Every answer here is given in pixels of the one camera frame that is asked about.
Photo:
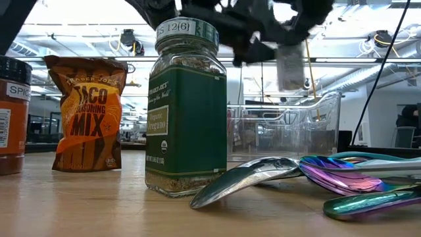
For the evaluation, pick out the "taco seasoning mix packet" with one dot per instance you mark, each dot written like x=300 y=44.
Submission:
x=89 y=125

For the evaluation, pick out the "black aluminium table frame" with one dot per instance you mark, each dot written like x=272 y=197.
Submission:
x=42 y=148

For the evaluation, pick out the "iridescent purple spoon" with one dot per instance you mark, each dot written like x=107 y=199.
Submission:
x=345 y=182

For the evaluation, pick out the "iridescent green spoon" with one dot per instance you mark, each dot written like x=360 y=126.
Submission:
x=371 y=204

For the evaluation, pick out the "clear plastic bin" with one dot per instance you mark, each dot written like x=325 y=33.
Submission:
x=289 y=138

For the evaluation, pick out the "grey office chair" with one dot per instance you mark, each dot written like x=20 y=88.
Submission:
x=404 y=136

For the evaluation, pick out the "person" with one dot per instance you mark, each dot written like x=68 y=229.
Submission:
x=406 y=115

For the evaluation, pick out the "silver ventilation duct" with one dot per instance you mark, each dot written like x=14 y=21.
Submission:
x=358 y=77
x=24 y=49

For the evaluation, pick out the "green label oregano jar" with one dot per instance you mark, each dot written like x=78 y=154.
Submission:
x=187 y=115

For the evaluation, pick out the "everything bagel seasoning jar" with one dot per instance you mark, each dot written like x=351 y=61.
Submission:
x=291 y=70

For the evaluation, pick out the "orange spice jar black lid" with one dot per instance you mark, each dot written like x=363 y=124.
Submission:
x=13 y=131

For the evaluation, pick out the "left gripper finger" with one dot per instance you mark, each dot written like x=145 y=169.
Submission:
x=260 y=52
x=306 y=16

